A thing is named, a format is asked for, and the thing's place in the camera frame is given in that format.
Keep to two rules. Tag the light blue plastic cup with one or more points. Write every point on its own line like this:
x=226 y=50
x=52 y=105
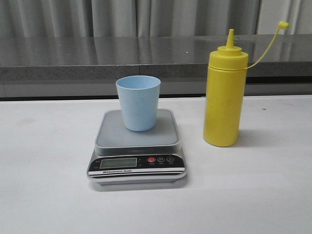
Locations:
x=138 y=97

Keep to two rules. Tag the yellow squeeze bottle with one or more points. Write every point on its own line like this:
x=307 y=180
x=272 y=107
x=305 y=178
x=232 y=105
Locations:
x=226 y=79

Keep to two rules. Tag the digital kitchen scale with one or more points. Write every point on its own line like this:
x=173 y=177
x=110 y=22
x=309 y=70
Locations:
x=122 y=156

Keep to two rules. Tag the grey curtain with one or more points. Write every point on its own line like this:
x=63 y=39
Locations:
x=151 y=18

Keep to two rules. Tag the grey stone counter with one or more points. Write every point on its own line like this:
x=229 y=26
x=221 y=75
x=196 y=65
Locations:
x=75 y=68

